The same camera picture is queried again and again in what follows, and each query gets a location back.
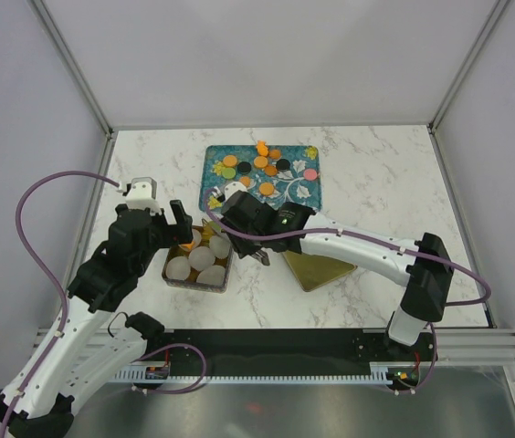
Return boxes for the white paper cup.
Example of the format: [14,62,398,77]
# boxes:
[165,256,191,281]
[188,246,215,272]
[196,265,226,287]
[192,229,203,249]
[209,235,231,259]

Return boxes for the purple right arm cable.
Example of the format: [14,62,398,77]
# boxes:
[205,186,492,396]

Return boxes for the black sandwich cookie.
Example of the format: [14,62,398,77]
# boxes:
[236,162,252,175]
[276,159,290,172]

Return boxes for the orange round cookie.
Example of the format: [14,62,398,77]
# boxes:
[222,155,237,168]
[254,156,268,169]
[259,182,275,196]
[239,176,251,187]

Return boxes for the square cookie tin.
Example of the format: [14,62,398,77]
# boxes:
[162,220,233,293]

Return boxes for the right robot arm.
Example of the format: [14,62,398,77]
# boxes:
[219,191,454,360]

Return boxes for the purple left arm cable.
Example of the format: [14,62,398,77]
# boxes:
[0,171,121,438]

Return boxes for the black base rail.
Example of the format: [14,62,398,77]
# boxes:
[147,328,434,378]

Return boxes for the orange fish cookie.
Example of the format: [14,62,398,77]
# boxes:
[256,141,269,156]
[179,242,194,252]

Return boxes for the teal floral tray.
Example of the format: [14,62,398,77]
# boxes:
[198,145,322,213]

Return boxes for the pink cookie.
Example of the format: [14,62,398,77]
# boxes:
[303,168,319,181]

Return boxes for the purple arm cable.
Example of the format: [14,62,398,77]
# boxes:
[0,171,121,438]
[205,186,492,396]

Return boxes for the green cookie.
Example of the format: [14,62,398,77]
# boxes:
[206,221,223,234]
[221,167,236,180]

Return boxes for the orange fish cookie on tray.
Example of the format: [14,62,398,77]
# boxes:
[256,141,269,156]

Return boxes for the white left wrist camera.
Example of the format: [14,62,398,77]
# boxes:
[116,177,161,214]

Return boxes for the gold tin lid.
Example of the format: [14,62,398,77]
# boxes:
[283,251,357,292]

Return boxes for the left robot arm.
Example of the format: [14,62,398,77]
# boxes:
[0,197,193,437]

